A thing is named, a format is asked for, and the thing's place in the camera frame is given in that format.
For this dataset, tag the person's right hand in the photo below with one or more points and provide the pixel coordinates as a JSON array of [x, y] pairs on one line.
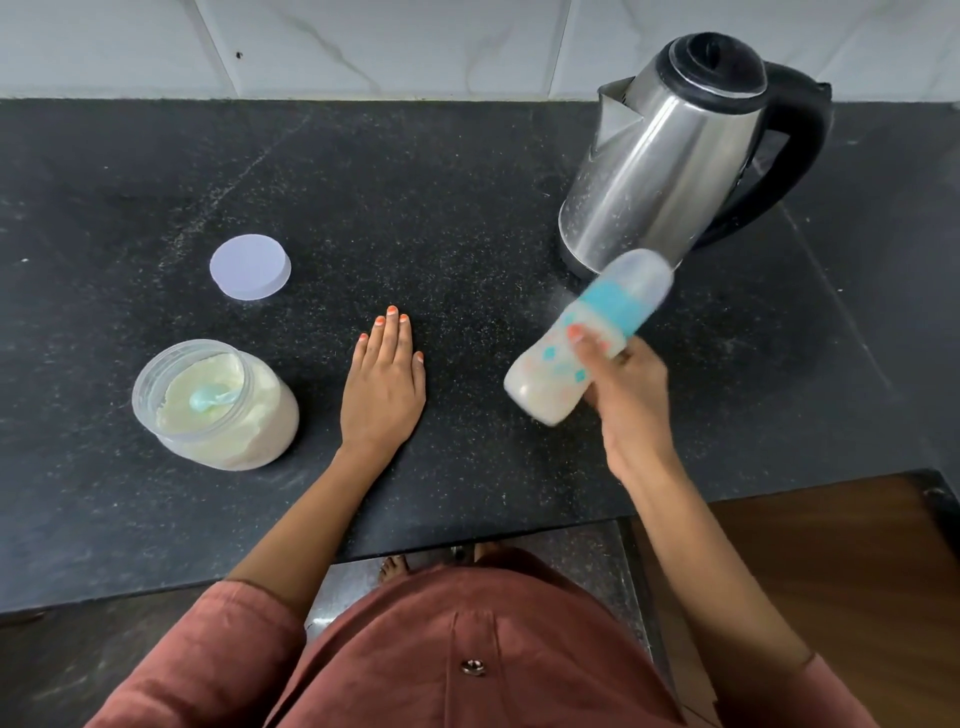
[[634, 405]]

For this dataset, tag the person's left hand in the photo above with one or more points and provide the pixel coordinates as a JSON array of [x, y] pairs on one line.
[[382, 405]]

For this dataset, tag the clear plastic baby bottle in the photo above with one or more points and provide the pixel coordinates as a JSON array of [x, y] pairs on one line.
[[547, 375]]

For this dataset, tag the blue bottle teat cap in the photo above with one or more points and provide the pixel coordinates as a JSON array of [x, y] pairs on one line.
[[630, 289]]

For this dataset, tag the clear milk powder jar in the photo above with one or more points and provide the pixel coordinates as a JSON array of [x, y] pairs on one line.
[[259, 427]]

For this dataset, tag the light blue measuring scoop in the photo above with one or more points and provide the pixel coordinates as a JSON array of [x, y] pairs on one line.
[[214, 396]]

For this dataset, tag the lilac round jar lid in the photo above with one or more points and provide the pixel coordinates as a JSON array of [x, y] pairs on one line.
[[250, 267]]

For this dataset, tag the steel electric kettle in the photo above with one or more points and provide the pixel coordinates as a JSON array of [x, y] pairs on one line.
[[652, 172]]

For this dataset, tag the person's right forearm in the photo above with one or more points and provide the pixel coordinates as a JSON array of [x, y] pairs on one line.
[[720, 577]]

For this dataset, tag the person's left forearm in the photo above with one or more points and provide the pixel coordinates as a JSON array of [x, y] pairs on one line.
[[296, 532]]

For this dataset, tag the person's left foot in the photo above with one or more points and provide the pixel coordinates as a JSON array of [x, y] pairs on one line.
[[394, 568]]

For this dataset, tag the person's foot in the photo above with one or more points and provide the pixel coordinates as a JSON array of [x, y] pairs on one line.
[[394, 568], [484, 551]]

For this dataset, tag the person's right foot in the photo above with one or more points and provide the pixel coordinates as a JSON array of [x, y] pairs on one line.
[[484, 551]]

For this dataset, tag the reddish pink garment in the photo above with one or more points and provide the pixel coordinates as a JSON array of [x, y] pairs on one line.
[[450, 652]]

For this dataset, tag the dark wooden cabinet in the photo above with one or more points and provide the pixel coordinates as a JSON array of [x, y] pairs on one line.
[[847, 577]]

